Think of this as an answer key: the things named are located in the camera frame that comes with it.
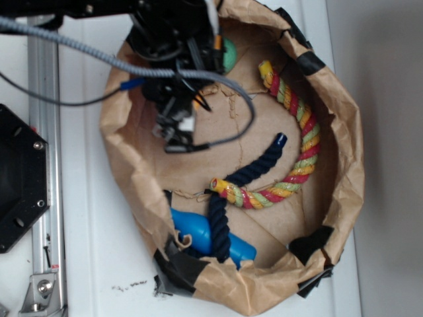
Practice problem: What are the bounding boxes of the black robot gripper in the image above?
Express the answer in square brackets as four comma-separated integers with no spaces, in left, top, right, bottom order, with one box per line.
[128,1,224,153]

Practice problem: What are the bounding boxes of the thin black cable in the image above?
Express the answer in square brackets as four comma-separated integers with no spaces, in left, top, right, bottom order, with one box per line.
[0,71,146,106]

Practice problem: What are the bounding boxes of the black octagonal mount plate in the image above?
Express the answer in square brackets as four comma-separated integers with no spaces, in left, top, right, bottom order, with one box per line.
[1,104,49,254]

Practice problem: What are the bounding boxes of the green rubber ball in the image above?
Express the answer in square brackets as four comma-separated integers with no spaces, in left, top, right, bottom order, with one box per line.
[223,38,237,73]

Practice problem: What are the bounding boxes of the metal corner bracket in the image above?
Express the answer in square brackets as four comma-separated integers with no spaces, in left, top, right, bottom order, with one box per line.
[19,273,62,316]

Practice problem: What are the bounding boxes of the multicolour twisted rope toy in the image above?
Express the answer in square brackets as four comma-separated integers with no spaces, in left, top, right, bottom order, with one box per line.
[209,60,320,209]

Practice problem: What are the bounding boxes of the navy blue rope toy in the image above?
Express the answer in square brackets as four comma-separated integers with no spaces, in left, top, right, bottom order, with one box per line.
[208,133,288,265]

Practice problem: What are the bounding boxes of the blue plastic toy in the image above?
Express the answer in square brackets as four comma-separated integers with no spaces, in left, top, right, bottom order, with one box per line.
[171,208,257,268]

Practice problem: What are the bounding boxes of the brown paper bag bin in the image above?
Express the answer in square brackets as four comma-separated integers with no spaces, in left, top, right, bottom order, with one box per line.
[100,1,365,316]

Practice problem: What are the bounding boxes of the grey braided cable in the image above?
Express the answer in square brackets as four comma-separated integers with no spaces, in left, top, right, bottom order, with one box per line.
[0,17,256,153]

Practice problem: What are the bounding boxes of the aluminium extrusion rail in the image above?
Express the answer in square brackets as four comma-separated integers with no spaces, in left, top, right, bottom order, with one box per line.
[19,37,68,316]

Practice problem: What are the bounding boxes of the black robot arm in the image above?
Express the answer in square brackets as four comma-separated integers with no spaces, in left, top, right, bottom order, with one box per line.
[1,1,224,153]

